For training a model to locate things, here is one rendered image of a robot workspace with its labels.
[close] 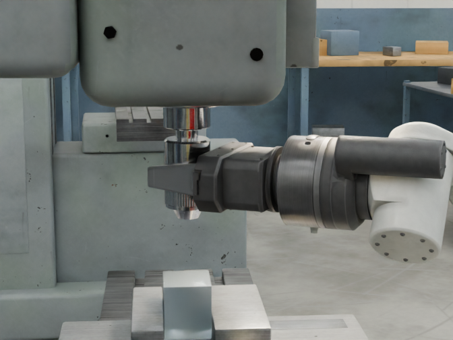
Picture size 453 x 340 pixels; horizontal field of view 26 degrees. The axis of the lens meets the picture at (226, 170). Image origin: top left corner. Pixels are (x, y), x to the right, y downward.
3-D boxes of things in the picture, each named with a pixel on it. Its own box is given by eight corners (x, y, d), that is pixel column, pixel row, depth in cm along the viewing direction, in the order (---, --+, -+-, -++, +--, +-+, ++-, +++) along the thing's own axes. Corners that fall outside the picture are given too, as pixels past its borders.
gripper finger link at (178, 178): (150, 160, 98) (207, 163, 96) (151, 191, 99) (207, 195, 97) (143, 162, 97) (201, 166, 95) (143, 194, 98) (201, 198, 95)
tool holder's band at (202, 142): (157, 146, 100) (157, 136, 100) (199, 143, 102) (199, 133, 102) (173, 153, 96) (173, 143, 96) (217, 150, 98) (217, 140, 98)
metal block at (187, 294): (208, 320, 113) (208, 269, 112) (212, 338, 107) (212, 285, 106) (163, 321, 112) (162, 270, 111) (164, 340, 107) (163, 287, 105)
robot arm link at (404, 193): (346, 168, 100) (459, 175, 96) (325, 261, 95) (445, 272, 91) (325, 102, 91) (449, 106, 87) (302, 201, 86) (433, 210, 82)
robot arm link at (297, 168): (237, 121, 104) (348, 126, 99) (238, 210, 105) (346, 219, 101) (191, 139, 92) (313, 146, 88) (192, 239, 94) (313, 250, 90)
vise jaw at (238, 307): (256, 315, 118) (256, 283, 117) (271, 363, 103) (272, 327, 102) (206, 316, 117) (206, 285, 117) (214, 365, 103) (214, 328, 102)
